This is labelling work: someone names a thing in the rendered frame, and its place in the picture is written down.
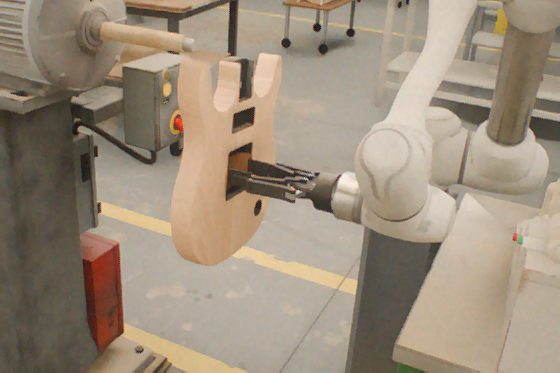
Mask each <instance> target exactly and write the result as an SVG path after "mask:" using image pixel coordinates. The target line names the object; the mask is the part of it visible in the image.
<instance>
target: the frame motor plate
mask: <svg viewBox="0 0 560 373"><path fill-rule="evenodd" d="M103 85H104V80H103V81H101V82H100V83H99V84H98V85H96V86H95V87H91V88H89V89H87V90H84V91H71V90H66V89H62V90H60V91H57V92H55V93H52V94H49V95H44V96H37V95H33V94H30V93H27V92H25V91H24V90H12V89H9V88H6V87H2V86H0V109H5V110H8V111H11V112H14V113H17V114H21V115H25V114H28V113H31V112H33V111H35V110H38V109H40V108H44V107H47V106H49V105H52V104H54V103H56V102H59V101H64V100H66V99H68V98H71V97H73V96H75V95H77V94H83V93H84V92H87V91H89V90H92V89H94V88H96V87H101V86H103Z"/></svg>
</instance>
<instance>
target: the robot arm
mask: <svg viewBox="0 0 560 373"><path fill-rule="evenodd" d="M478 1H497V2H502V3H503V10H504V15H505V16H506V18H507V19H508V22H507V27H506V31H505V39H504V43H503V47H502V51H501V60H500V64H499V69H498V73H497V77H496V85H495V89H494V94H493V98H492V102H491V111H490V115H489V119H488V120H486V121H485V122H484V123H482V124H481V125H480V127H479V128H478V130H477V132H470V131H468V130H467V129H465V128H463V127H462V126H461V121H460V119H459V118H457V117H456V114H454V113H452V112H450V111H449V110H447V109H444V108H440V107H428V106H429V104H430V101H431V98H432V96H433V94H434V93H435V92H436V90H437V87H438V86H439V85H440V83H441V82H442V80H443V78H444V76H445V75H446V73H448V71H449V67H450V66H451V64H452V62H453V61H454V56H455V55H456V52H457V49H458V48H459V43H460V41H461V39H462V36H463V35H464V33H465V29H466V27H467V25H468V24H469V22H470V18H471V16H472V15H473V13H474V12H475V8H476V7H477V4H478ZM558 25H560V0H429V11H428V33H427V38H426V41H425V45H424V47H423V52H422V53H421V55H420V56H419V58H418V59H417V62H416V63H415V65H414V66H413V67H412V69H411V70H412V71H411V72H410V73H409V74H408V76H407V78H405V82H404V83H403V85H402V86H401V88H400V90H399V93H398V95H397V97H396V98H395V100H394V103H393V106H392V109H391V111H390V112H389V114H388V116H387V118H386V119H385V120H384V121H383V122H380V123H377V124H374V126H373V127H372V130H371V131H370V132H369V133H367V135H366V136H365V137H363V139H362V140H361V143H360V144H359V146H358V148H357V151H356V153H355V157H354V172H355V173H354V172H349V171H346V172H344V173H343V174H340V173H336V172H332V171H312V170H308V169H305V168H301V167H298V166H294V165H292V164H285V163H281V162H276V164H269V163H266V162H261V161H258V160H254V159H251V158H248V165H247V171H241V170H237V169H233V168H230V171H229V184H234V185H238V186H242V187H246V192H247V193H251V194H256V195H260V196H264V197H268V198H276V199H280V200H284V201H287V202H288V203H291V204H294V203H295V201H296V198H299V199H311V201H312V202H313V205H314V208H315V209H316V210H319V211H322V212H329V213H334V217H335V218H337V219H341V220H345V221H348V222H352V223H355V224H356V225H364V226H367V227H369V228H371V229H373V231H377V232H379V233H381V234H384V235H386V236H389V237H395V238H399V239H402V240H406V241H411V242H416V243H433V242H443V241H444V240H445V239H446V238H447V237H448V236H449V233H450V231H451V229H452V228H453V225H454V223H455V218H456V201H455V199H456V198H457V197H458V192H457V191H456V190H449V186H450V185H452V184H461V185H464V186H468V187H470V188H473V189H476V190H484V191H488V192H493V193H498V194H504V195H523V194H528V193H531V192H534V191H535V190H536V189H539V188H540V187H541V186H542V183H543V182H544V179H545V176H546V174H547V167H548V158H547V153H546V151H545V150H544V149H543V148H542V146H541V145H539V144H537V143H535V137H534V134H533V133H532V132H531V129H530V128H529V127H528V126H529V123H530V120H531V114H532V111H533V108H534V105H535V102H536V96H537V93H538V89H539V87H540V81H541V77H542V76H543V73H544V71H545V65H546V61H547V58H548V55H549V49H550V46H551V43H552V40H553V37H554V35H553V34H554V31H555V28H557V27H558ZM252 175H255V176H252ZM258 176H259V177H258ZM288 184H289V187H288Z"/></svg>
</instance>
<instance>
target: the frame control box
mask: <svg viewBox="0 0 560 373"><path fill-rule="evenodd" d="M186 58H189V57H185V56H180V55H175V54H171V53H156V54H154V55H151V56H149V57H146V58H144V59H141V60H136V61H133V62H131V63H128V64H125V65H123V67H122V74H123V95H124V137H125V144H123V143H122V142H121V141H120V140H118V139H117V138H115V137H113V136H112V135H111V134H110V133H108V132H105V131H104V130H103V129H101V128H100V127H99V126H97V125H89V124H86V123H83V122H82V119H79V120H76V122H75V123H74V124H73V126H72V134H73V138H76V137H78V134H79V133H80V131H79V130H78V128H79V126H85V127H87V128H88V129H90V130H92V131H94V132H96V133H98V134H99V135H100V136H101V137H103V138H105V139H107V140H108V141H110V142H111V143H112V144H113V145H116V146H117V147H118V148H119V149H121V150H122V151H124V152H126V153H128V154H129V155H130V156H131V157H133V158H135V159H137V160H139V161H140V162H142V163H144V164H151V165H152V164H154V163H155V162H156V160H157V151H161V150H162V149H164V148H165V147H167V146H168V145H170V144H173V143H174V142H176V141H178V140H179V139H180V138H182V137H184V132H182V131H179V130H178V127H177V126H175V124H174V122H175V119H176V118H180V117H181V116H180V108H179V102H178V78H179V72H180V67H181V61H182V60H183V59H186ZM164 69H168V70H169V72H170V77H169V78H168V81H163V80H162V72H163V70H164ZM166 84H169V85H171V92H170V94H169V95H168V96H164V94H163V89H164V86H165V85H166ZM126 144H129V145H132V146H136V147H139V148H142V149H145V150H148V151H150V155H151V158H148V157H144V156H142V155H141V154H140V153H138V152H136V151H134V150H133V149H131V148H129V146H127V145H126Z"/></svg>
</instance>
